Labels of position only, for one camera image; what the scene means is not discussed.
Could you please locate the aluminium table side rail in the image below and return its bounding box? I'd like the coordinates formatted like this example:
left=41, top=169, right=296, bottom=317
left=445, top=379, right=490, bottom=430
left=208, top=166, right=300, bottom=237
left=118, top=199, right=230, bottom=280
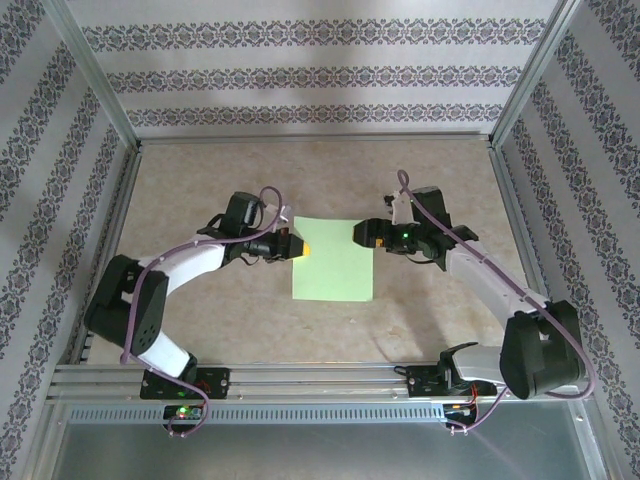
left=488, top=142, right=569, bottom=361
left=69, top=142, right=144, bottom=366

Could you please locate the grey slotted cable duct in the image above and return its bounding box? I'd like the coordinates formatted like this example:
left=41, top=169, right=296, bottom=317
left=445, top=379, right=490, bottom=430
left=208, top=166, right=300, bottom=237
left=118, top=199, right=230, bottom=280
left=67, top=404, right=447, bottom=425

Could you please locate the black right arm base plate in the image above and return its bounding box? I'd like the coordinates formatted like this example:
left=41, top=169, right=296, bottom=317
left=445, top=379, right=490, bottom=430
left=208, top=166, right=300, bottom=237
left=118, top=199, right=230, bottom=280
left=405, top=364, right=501, bottom=400

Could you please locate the circuit board with green light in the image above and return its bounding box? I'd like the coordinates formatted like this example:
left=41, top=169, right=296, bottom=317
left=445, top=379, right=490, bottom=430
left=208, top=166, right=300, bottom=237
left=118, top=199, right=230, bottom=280
left=163, top=404, right=205, bottom=422

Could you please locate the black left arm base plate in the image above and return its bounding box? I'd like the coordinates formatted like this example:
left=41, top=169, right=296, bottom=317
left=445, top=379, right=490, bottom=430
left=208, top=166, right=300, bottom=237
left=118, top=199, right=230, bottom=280
left=140, top=366, right=232, bottom=401

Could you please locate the aluminium rail along patterned wall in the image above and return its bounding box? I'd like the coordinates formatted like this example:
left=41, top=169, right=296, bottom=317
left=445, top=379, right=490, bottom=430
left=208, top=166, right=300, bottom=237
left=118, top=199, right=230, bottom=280
left=134, top=130, right=499, bottom=147

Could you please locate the long aluminium mounting rail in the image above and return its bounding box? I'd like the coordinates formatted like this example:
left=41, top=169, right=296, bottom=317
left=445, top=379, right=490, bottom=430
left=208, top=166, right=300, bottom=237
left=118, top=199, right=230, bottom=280
left=47, top=362, right=594, bottom=404

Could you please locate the grey sheet metal panel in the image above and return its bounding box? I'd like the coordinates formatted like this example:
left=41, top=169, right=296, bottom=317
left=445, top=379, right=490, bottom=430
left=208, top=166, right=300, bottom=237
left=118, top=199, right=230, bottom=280
left=47, top=399, right=609, bottom=480

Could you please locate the light green square paper sheet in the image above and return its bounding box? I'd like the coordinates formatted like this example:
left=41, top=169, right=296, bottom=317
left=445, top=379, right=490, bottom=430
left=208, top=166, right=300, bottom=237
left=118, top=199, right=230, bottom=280
left=291, top=215, right=375, bottom=303

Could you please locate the aluminium frame post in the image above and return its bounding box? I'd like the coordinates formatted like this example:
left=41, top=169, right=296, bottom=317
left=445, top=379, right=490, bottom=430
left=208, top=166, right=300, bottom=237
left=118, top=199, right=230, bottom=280
left=490, top=0, right=586, bottom=146
left=42, top=0, right=141, bottom=146

